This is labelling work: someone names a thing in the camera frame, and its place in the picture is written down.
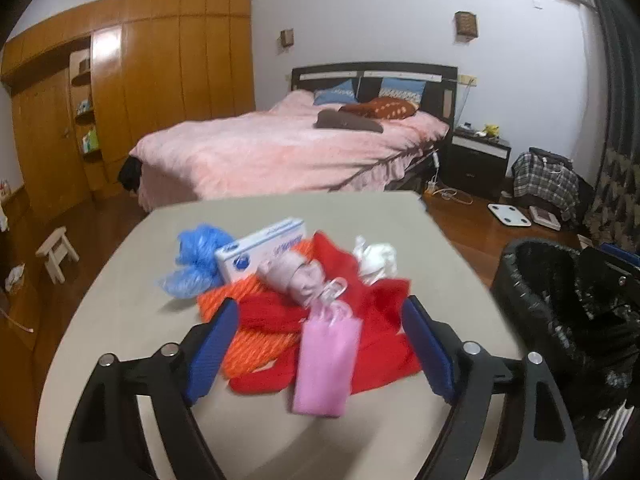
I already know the red cloth bag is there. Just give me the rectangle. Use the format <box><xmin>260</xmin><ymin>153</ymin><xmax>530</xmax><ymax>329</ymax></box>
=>
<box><xmin>229</xmin><ymin>231</ymin><xmax>421</xmax><ymax>394</ymax></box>

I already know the blue plastic bag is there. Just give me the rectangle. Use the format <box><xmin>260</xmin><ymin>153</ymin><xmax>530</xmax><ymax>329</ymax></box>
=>
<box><xmin>158</xmin><ymin>224</ymin><xmax>234</xmax><ymax>299</ymax></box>

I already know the pink small bag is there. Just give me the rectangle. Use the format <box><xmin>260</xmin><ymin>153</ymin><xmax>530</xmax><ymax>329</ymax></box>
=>
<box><xmin>292</xmin><ymin>300</ymin><xmax>362</xmax><ymax>417</ymax></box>

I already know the white tissue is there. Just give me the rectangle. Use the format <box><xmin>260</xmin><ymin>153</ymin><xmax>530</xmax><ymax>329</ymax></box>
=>
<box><xmin>352</xmin><ymin>236</ymin><xmax>397</xmax><ymax>285</ymax></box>

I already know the black lined trash bin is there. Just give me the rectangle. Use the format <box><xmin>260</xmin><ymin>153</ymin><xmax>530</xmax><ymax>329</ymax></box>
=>
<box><xmin>490</xmin><ymin>238</ymin><xmax>639</xmax><ymax>419</ymax></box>

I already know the beige table cover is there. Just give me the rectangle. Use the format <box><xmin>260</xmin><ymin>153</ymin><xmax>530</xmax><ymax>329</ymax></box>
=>
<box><xmin>35</xmin><ymin>192</ymin><xmax>522</xmax><ymax>479</ymax></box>

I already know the wooden side desk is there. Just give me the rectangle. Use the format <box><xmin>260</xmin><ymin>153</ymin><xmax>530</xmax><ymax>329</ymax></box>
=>
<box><xmin>1</xmin><ymin>186</ymin><xmax>40</xmax><ymax>353</ymax></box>

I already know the white small stool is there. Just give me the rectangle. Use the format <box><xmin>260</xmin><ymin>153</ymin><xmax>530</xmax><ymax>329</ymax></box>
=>
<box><xmin>36</xmin><ymin>226</ymin><xmax>80</xmax><ymax>284</ymax></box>

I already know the white pink floor scale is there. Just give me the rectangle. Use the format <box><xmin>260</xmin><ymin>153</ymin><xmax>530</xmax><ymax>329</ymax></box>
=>
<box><xmin>528</xmin><ymin>206</ymin><xmax>562</xmax><ymax>232</ymax></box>

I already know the white bathroom scale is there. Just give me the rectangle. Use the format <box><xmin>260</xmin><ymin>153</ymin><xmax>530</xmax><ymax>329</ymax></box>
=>
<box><xmin>487</xmin><ymin>204</ymin><xmax>532</xmax><ymax>228</ymax></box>

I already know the white blue medicine box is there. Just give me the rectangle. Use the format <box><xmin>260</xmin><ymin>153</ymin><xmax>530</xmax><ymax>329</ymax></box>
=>
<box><xmin>215</xmin><ymin>217</ymin><xmax>306</xmax><ymax>284</ymax></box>

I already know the dark patterned curtain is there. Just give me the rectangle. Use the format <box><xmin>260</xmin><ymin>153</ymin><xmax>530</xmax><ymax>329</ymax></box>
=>
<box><xmin>586</xmin><ymin>0</ymin><xmax>639</xmax><ymax>254</ymax></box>

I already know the plaid cloth covered chair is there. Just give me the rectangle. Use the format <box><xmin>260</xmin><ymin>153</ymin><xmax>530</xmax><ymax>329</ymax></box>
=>
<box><xmin>511</xmin><ymin>148</ymin><xmax>580</xmax><ymax>222</ymax></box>

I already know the black garment at bed foot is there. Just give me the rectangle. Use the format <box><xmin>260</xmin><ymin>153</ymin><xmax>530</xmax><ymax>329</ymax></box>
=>
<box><xmin>117</xmin><ymin>156</ymin><xmax>142</xmax><ymax>194</ymax></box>

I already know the black nightstand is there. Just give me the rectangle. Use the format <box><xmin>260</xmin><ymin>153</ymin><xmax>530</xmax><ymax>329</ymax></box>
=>
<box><xmin>442</xmin><ymin>130</ymin><xmax>511</xmax><ymax>202</ymax></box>

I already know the yellow plush toy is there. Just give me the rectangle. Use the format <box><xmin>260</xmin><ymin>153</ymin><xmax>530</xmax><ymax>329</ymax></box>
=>
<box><xmin>483</xmin><ymin>124</ymin><xmax>500</xmax><ymax>138</ymax></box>

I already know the bed with pink cover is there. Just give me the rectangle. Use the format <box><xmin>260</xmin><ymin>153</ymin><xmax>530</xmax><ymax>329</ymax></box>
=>
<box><xmin>130</xmin><ymin>90</ymin><xmax>449</xmax><ymax>211</ymax></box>

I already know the wooden wardrobe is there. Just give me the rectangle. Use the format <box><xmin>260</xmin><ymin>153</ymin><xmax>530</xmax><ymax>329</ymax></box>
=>
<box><xmin>1</xmin><ymin>0</ymin><xmax>255</xmax><ymax>221</ymax></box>

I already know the black bed headboard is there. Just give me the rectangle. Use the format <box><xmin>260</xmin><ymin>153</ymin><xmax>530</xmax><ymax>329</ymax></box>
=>
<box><xmin>290</xmin><ymin>62</ymin><xmax>458</xmax><ymax>129</ymax></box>

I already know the red dotted pillow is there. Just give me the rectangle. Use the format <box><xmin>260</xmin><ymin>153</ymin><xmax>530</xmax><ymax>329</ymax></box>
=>
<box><xmin>340</xmin><ymin>96</ymin><xmax>419</xmax><ymax>120</ymax></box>

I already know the right blue patterned pillow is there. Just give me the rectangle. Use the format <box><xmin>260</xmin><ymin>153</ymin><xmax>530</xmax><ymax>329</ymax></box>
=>
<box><xmin>378</xmin><ymin>77</ymin><xmax>426</xmax><ymax>108</ymax></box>

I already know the brown cushion on bed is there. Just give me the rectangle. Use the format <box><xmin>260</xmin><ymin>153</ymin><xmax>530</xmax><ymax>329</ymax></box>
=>
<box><xmin>314</xmin><ymin>110</ymin><xmax>384</xmax><ymax>133</ymax></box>

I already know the left blue pillow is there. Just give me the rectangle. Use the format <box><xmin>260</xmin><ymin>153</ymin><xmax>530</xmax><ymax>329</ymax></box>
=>
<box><xmin>314</xmin><ymin>79</ymin><xmax>357</xmax><ymax>106</ymax></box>

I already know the white cable on floor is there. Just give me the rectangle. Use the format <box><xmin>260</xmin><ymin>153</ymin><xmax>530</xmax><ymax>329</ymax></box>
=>
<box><xmin>424</xmin><ymin>148</ymin><xmax>474</xmax><ymax>207</ymax></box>

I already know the right wall lamp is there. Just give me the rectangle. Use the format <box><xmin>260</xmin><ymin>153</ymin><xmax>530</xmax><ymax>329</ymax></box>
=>
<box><xmin>454</xmin><ymin>11</ymin><xmax>478</xmax><ymax>41</ymax></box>

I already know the wall lamp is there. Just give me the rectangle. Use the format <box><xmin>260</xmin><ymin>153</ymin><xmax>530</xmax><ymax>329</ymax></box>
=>
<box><xmin>454</xmin><ymin>11</ymin><xmax>478</xmax><ymax>41</ymax></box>
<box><xmin>280</xmin><ymin>28</ymin><xmax>295</xmax><ymax>50</ymax></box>

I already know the left wall lamp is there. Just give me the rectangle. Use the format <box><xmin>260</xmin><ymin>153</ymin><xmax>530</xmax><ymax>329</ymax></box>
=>
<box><xmin>280</xmin><ymin>28</ymin><xmax>295</xmax><ymax>50</ymax></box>

